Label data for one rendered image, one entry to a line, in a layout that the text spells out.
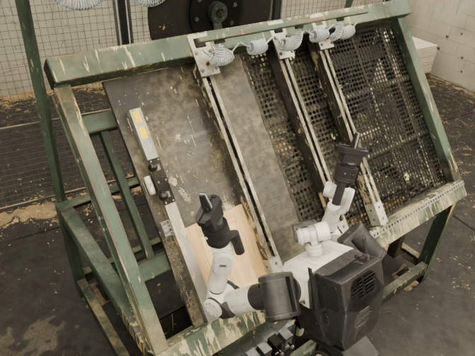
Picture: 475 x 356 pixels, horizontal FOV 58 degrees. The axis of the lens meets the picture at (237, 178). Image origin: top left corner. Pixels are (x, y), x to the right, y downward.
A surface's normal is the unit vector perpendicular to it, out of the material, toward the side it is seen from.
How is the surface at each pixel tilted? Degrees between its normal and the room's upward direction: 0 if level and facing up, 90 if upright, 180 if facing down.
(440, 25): 90
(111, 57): 51
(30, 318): 0
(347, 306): 67
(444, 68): 90
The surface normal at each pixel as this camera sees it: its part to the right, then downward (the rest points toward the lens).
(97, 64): 0.49, -0.15
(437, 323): 0.04, -0.82
